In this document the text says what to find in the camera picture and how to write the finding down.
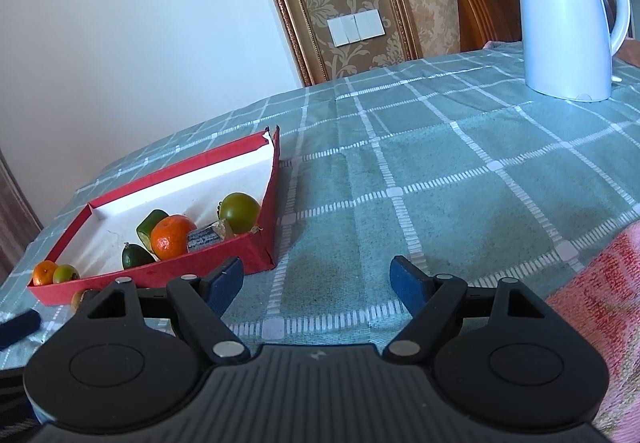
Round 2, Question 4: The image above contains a large orange tangerine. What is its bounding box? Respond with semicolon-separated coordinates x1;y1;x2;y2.
150;214;197;261

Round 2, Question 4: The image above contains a small orange tangerine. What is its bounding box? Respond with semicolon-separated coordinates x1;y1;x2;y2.
32;260;59;287

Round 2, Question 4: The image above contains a white electric kettle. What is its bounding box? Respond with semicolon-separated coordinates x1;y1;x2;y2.
500;0;632;102

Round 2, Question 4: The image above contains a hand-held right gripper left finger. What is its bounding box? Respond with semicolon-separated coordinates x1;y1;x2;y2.
75;257;251;365

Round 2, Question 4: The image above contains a small green fruit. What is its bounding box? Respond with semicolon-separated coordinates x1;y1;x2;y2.
52;264;81;285

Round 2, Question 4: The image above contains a dark green avocado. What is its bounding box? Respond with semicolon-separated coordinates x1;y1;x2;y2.
121;243;156;270

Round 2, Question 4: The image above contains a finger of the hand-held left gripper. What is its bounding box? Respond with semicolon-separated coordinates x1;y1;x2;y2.
0;310;41;350

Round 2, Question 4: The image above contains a pink floral blanket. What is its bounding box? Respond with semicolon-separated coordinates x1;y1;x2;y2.
547;222;640;443

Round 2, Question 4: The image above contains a round green fruit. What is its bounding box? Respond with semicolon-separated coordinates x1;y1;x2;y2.
217;192;262;236

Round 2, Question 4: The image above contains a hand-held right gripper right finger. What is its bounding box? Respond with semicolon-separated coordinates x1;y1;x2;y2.
382;254;563;365

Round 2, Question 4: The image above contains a crinkled candy wrapper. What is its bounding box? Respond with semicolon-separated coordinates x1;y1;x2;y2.
186;219;236;253

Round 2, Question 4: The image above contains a red cardboard box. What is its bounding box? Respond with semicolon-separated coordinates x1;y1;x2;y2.
27;125;282;308

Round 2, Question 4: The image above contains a light green cucumber piece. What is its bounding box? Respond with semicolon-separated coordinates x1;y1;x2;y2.
136;209;170;249

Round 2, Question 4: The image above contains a small tan fruit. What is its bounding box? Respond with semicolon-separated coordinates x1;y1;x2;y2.
70;289;101;315

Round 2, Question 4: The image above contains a white wall switch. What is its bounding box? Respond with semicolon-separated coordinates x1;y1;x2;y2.
327;9;387;48

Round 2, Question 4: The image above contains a green checked tablecloth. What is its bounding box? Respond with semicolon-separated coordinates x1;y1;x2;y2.
0;39;640;374

